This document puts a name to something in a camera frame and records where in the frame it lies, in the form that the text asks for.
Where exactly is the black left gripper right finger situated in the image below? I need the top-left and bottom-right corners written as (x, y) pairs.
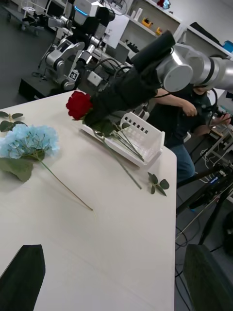
top-left (183, 243), bottom-right (233, 311)

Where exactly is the red rose green stem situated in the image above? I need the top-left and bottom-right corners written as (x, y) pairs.
top-left (106, 122), bottom-right (146, 162)
top-left (92, 120), bottom-right (146, 162)
top-left (111, 123), bottom-right (146, 162)
top-left (66, 90), bottom-right (143, 190)

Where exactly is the silver black robot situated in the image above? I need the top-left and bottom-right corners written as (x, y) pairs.
top-left (45, 0), bottom-right (116, 91)

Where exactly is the pale blue flower green stem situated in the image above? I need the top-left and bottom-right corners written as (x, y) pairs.
top-left (0, 124), bottom-right (94, 211)

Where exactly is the white frame desk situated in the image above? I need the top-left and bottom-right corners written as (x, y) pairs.
top-left (206, 116), bottom-right (233, 168)

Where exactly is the shallow white box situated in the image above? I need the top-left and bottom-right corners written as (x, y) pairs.
top-left (80, 111), bottom-right (166, 168)

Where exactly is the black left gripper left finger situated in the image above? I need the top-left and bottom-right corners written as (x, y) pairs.
top-left (0, 244), bottom-right (46, 311)

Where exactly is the white shelf with goods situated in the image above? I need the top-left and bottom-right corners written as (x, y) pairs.
top-left (181, 21), bottom-right (233, 60)
top-left (120, 0), bottom-right (183, 58)

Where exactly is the black tripod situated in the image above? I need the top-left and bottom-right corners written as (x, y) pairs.
top-left (176, 162), bottom-right (233, 246)

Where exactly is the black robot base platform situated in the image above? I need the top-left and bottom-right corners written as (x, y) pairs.
top-left (18, 77), bottom-right (81, 101)

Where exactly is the person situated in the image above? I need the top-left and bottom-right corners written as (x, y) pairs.
top-left (148, 84), bottom-right (233, 183)

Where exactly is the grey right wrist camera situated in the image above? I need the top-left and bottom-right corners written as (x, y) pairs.
top-left (86, 70), bottom-right (102, 86)

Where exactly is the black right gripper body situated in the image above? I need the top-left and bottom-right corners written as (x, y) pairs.
top-left (91, 69), bottom-right (159, 122)

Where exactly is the black right camera cable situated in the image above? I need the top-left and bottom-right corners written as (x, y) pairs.
top-left (93, 57), bottom-right (133, 81)

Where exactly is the green leaf twig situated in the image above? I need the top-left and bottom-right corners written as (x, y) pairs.
top-left (147, 172), bottom-right (170, 197)
top-left (0, 111), bottom-right (27, 133)

